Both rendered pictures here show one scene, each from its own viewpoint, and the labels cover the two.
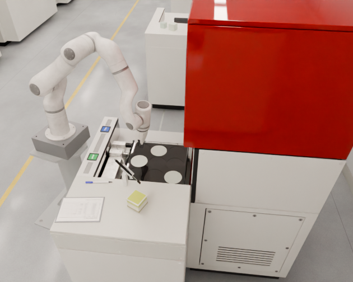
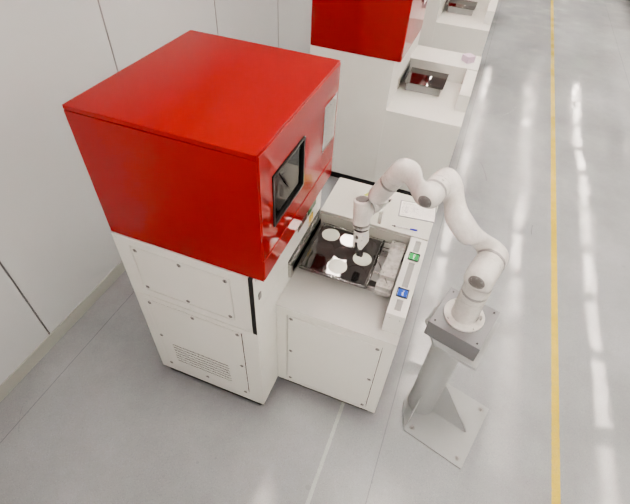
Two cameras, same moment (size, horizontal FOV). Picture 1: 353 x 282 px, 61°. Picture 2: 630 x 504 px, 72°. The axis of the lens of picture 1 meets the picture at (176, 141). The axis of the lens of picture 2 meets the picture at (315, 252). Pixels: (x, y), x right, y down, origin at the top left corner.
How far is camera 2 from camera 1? 297 cm
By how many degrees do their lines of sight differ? 93
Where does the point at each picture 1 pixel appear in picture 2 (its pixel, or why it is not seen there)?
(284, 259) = not seen: hidden behind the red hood
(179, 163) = (319, 247)
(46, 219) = (474, 410)
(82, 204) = (416, 213)
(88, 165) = (417, 249)
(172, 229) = (346, 185)
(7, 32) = not seen: outside the picture
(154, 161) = (345, 254)
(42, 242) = (468, 380)
